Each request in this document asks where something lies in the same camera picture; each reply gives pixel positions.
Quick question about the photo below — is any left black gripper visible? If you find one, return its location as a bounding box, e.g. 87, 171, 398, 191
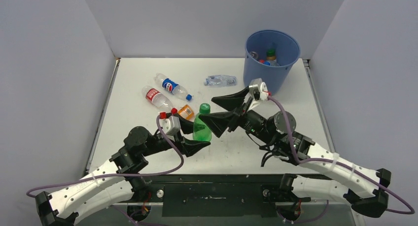
141, 115, 210, 157

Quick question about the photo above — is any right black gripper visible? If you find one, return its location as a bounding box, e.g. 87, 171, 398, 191
198, 87, 276, 146

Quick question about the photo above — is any green plastic bottle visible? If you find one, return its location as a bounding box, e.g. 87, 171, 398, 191
192, 103, 212, 142

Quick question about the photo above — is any orange juice bottle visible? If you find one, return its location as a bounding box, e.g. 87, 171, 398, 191
178, 104, 195, 121

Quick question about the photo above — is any Starbucks latte bottle green cap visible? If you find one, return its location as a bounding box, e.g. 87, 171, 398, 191
266, 48, 278, 66

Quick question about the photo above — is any blue plastic bin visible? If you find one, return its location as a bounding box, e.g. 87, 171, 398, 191
243, 30, 301, 94

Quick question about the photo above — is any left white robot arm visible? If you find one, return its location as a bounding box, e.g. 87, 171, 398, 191
35, 113, 210, 226

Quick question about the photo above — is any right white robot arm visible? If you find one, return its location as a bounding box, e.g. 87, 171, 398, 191
200, 87, 391, 218

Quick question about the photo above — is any crushed clear water bottle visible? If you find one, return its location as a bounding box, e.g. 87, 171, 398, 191
204, 75, 238, 88

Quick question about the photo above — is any clear bottle red label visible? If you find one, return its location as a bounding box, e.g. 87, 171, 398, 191
141, 86, 175, 113

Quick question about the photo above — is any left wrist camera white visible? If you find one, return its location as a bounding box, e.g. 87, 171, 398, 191
158, 115, 181, 136

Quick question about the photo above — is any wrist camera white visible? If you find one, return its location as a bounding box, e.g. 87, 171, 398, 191
248, 78, 270, 110
158, 115, 181, 136

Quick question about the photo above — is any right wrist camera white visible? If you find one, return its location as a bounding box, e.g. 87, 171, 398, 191
248, 78, 270, 110

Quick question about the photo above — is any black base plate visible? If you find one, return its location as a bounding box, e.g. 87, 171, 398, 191
107, 173, 327, 219

